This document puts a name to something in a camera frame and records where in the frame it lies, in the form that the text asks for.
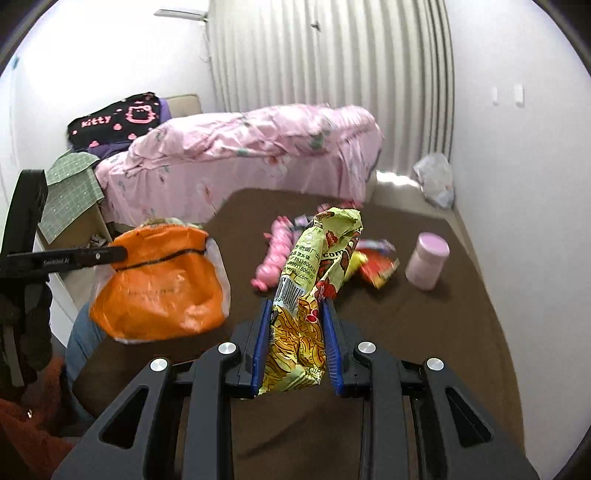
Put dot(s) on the red yellow snack wrapper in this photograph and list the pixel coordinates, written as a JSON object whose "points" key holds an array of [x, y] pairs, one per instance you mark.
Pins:
{"points": [[376, 270]]}

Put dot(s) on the pink floral bedsheet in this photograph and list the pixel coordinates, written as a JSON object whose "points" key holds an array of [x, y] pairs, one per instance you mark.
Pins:
{"points": [[184, 189]]}

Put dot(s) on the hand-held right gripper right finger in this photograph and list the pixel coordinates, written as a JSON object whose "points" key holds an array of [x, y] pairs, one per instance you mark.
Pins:
{"points": [[332, 350]]}

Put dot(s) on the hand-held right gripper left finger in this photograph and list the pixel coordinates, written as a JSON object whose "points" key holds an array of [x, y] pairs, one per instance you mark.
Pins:
{"points": [[258, 350]]}

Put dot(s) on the pink floral duvet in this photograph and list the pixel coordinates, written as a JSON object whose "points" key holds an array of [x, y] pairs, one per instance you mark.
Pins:
{"points": [[258, 134]]}

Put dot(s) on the pink cup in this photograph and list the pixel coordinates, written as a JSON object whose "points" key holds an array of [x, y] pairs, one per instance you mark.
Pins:
{"points": [[427, 261]]}

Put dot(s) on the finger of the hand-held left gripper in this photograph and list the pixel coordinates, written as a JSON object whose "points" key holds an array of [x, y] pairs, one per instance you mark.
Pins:
{"points": [[78, 258]]}

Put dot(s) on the person's leg in blue jeans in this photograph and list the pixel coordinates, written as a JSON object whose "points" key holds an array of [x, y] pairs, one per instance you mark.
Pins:
{"points": [[81, 350]]}

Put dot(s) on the striped white curtain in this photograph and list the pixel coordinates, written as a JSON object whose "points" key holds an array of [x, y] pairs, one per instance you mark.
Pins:
{"points": [[323, 55]]}

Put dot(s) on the green checked cloth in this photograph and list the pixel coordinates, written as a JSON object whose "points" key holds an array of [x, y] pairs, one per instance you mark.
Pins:
{"points": [[69, 194]]}

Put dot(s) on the clear plastic bag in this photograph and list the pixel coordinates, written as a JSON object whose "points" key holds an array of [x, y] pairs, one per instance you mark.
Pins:
{"points": [[436, 180]]}

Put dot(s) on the dark purple wrapper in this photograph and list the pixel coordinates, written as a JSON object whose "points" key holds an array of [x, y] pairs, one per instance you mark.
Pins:
{"points": [[302, 221]]}

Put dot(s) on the orange plastic bag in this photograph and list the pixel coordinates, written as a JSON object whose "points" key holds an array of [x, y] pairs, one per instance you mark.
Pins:
{"points": [[159, 286]]}

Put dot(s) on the blue white wrapper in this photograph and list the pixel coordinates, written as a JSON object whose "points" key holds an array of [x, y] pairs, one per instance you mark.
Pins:
{"points": [[381, 244]]}

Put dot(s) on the pink pig toy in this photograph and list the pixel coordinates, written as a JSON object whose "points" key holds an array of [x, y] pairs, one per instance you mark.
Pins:
{"points": [[277, 254]]}

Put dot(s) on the brown table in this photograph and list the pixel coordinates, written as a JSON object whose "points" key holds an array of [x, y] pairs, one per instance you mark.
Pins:
{"points": [[461, 332]]}

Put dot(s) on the orange fuzzy cloth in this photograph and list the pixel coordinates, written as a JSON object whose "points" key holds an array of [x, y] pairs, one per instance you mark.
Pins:
{"points": [[27, 438]]}

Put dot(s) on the white patterned slipper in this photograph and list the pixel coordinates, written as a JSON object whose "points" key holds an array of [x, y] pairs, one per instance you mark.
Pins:
{"points": [[98, 240]]}

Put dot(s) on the black pink printed blanket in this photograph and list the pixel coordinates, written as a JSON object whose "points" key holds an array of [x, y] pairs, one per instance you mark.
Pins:
{"points": [[111, 120]]}

